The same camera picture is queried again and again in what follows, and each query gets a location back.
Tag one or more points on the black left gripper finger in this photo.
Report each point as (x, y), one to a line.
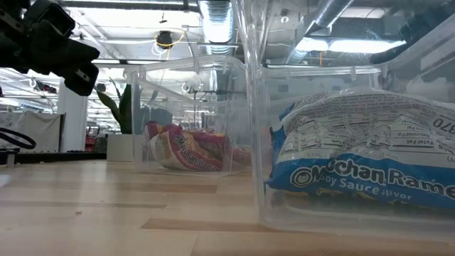
(80, 53)
(82, 80)

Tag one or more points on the red Maruchan noodle packet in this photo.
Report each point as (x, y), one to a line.
(185, 154)
(224, 144)

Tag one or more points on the blue Maruchan noodle packet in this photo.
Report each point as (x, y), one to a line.
(355, 135)
(320, 193)

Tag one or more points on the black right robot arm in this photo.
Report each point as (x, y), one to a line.
(416, 32)

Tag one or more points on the white pillar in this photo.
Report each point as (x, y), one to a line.
(73, 121)

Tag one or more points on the green potted plant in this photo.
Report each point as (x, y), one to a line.
(122, 108)

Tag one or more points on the white partition cloth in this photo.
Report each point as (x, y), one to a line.
(32, 129)

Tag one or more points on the white planter box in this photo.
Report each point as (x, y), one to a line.
(119, 147)

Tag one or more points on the clear plastic container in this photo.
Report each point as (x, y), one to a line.
(199, 89)
(259, 142)

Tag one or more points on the ceiling light panel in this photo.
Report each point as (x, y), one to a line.
(355, 45)

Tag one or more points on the black ceiling camera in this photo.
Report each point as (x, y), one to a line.
(164, 38)

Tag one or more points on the silver ventilation duct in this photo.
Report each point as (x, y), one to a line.
(217, 21)
(320, 25)

